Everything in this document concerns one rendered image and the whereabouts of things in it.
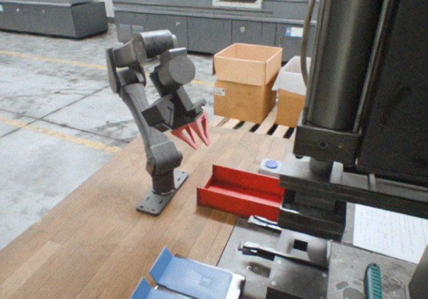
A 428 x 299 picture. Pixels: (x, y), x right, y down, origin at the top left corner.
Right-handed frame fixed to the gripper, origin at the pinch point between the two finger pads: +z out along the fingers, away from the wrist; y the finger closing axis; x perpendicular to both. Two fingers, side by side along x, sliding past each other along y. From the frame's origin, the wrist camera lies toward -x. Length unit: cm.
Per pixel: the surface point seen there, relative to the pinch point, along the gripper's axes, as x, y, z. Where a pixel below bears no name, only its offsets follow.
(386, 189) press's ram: -14.3, 35.4, 12.5
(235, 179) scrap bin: 12.5, -3.9, 17.7
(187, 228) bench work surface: -7.7, -10.8, 17.0
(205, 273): -20.1, -1.3, 19.8
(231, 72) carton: 205, -70, 14
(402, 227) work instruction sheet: 11, 33, 42
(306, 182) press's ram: -17.7, 25.4, 5.9
